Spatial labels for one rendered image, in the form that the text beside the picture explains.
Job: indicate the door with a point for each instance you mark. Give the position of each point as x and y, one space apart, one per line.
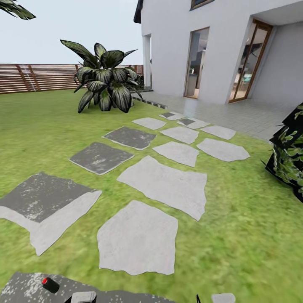
257 39

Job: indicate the insectifuge atomizer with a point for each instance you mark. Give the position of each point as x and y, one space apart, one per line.
50 285

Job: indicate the fixed window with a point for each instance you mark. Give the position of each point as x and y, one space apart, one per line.
196 61

